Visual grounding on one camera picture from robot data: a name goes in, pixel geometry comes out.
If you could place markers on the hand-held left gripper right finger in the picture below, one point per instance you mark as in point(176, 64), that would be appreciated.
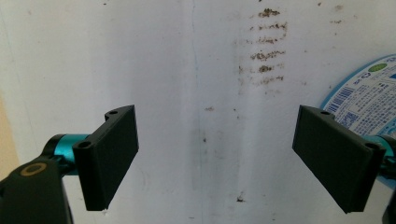
point(337, 158)

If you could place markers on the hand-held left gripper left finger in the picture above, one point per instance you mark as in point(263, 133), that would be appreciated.
point(107, 161)

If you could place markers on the blue white labelled round container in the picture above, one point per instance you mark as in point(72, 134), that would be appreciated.
point(367, 102)

